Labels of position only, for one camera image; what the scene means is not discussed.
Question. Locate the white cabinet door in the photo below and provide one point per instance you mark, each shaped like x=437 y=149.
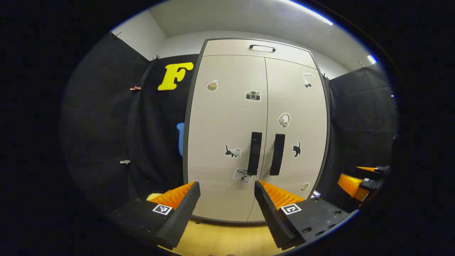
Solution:
x=220 y=124
x=305 y=131

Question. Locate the yellow plush toy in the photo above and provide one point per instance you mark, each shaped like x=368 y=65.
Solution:
x=153 y=196

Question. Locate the black backdrop cloth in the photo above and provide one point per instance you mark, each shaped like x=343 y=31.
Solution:
x=106 y=124

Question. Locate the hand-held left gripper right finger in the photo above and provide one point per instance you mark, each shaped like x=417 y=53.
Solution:
x=272 y=220

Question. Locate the white double-door shoe cabinet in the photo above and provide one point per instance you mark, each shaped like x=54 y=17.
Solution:
x=227 y=48

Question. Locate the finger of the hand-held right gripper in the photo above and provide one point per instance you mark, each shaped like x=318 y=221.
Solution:
x=350 y=185
x=380 y=169

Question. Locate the small white cardboard box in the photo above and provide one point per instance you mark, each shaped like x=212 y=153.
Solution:
x=316 y=194

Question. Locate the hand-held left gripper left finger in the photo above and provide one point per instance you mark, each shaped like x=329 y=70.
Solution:
x=181 y=217

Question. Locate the short ceiling light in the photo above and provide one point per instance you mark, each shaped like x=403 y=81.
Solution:
x=371 y=59

